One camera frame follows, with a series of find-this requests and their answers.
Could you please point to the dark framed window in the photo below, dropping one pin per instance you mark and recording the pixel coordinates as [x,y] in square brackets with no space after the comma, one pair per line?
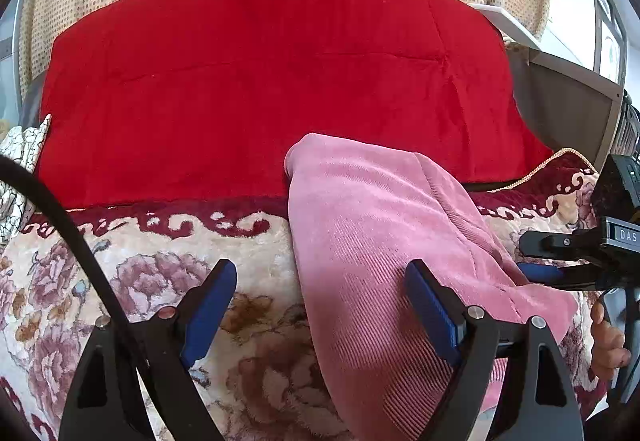
[607,41]

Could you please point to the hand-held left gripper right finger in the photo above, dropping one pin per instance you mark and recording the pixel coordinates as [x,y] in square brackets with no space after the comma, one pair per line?
[430,306]

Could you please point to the white patterned cloth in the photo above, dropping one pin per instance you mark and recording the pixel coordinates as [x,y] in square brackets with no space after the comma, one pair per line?
[20,146]

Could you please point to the red quilt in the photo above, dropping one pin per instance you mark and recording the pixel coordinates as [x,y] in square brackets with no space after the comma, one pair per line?
[250,96]

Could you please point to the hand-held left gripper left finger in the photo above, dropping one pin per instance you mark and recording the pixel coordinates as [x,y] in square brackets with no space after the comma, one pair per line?
[210,306]

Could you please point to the pink ribbed garment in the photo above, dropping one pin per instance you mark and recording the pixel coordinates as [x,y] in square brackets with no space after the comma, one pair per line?
[375,221]

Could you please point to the floral plush blanket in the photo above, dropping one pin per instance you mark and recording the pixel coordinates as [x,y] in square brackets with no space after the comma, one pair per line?
[150,246]

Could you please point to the grey bed frame panel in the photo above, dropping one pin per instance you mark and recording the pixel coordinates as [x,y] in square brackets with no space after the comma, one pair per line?
[565,106]

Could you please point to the large glass window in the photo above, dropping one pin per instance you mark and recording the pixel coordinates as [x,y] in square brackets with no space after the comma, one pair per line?
[10,66]

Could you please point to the white window sill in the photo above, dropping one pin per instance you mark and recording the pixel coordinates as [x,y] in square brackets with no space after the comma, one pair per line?
[510,23]

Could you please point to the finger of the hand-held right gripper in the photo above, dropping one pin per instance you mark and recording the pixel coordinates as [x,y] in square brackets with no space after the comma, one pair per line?
[542,273]
[545,243]

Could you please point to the dark slatted rack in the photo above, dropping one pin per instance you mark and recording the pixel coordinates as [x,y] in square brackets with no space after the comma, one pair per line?
[629,126]

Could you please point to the person's right hand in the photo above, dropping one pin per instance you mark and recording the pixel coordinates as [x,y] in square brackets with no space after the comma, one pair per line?
[607,346]

